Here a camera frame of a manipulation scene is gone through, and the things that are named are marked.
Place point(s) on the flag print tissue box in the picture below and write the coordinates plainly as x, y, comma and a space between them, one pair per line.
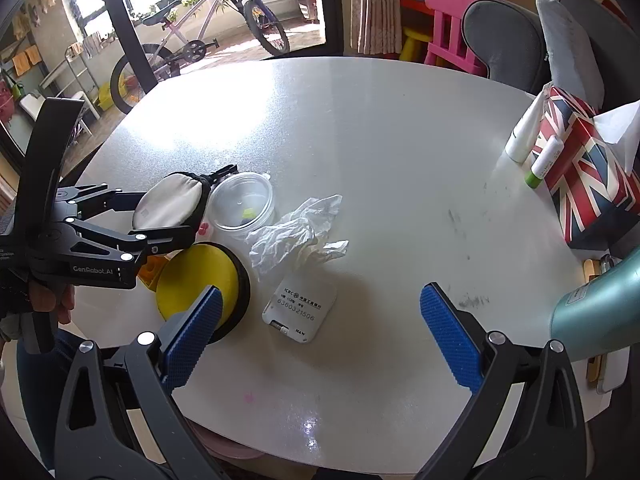
585, 180

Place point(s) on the white stick with green cap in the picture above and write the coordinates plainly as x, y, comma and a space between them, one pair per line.
542, 160

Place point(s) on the black door frame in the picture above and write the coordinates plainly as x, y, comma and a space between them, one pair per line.
125, 25

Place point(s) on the white tissue sheet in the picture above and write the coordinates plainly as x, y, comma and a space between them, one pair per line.
620, 125

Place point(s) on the pink child chair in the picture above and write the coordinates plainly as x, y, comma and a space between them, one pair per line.
450, 25

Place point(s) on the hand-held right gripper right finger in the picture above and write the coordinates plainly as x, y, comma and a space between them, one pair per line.
450, 340

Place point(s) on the white bicycle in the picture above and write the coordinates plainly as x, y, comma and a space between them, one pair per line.
200, 45

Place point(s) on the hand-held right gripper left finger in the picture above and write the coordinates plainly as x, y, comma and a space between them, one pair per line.
195, 335

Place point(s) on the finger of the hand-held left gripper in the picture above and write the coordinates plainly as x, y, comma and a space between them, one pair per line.
100, 200
160, 242

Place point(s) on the person's left leg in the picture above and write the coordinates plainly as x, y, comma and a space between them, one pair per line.
35, 390

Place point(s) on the yellow stool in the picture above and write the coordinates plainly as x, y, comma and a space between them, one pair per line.
415, 45

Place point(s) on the grey pillow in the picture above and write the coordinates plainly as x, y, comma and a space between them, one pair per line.
570, 45

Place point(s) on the patterned curtain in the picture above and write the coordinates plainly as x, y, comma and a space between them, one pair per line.
375, 5

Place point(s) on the white tube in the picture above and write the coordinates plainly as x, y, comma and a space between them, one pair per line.
522, 132

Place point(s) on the clear plastic container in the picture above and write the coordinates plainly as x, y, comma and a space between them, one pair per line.
240, 205

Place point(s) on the small wooden item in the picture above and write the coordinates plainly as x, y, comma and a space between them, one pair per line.
592, 269

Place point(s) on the red child table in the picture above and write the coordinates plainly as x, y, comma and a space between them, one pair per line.
412, 4

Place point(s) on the person's left hand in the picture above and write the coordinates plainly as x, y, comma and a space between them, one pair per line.
50, 297

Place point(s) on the metal rack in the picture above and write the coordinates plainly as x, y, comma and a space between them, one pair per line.
75, 85

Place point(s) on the grey sofa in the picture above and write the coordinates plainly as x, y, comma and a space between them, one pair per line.
500, 40

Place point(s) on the small pink item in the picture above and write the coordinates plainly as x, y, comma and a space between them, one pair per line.
203, 230

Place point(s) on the white card device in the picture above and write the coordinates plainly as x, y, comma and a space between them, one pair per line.
300, 310

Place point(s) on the yellow disc with black rim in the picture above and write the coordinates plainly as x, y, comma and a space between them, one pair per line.
195, 280

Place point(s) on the grey round fabric pouch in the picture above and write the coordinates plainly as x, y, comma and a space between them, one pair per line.
165, 205

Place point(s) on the small orange item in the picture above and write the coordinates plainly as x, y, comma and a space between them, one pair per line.
150, 271

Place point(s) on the teal metal bottle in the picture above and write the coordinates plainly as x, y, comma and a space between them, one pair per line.
600, 305

